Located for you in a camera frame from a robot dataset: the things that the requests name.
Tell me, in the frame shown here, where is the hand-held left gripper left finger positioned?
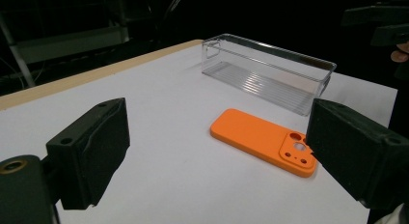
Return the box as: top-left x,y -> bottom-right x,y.
45,97 -> 131,210

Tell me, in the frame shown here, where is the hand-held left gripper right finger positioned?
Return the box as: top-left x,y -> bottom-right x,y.
304,98 -> 409,211

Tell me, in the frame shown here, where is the orange phone case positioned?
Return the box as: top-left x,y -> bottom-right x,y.
209,108 -> 318,179

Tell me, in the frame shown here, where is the clear plastic box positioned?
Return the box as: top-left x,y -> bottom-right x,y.
201,33 -> 338,117

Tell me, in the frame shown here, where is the white metal desk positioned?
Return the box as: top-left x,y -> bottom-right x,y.
0,11 -> 131,89

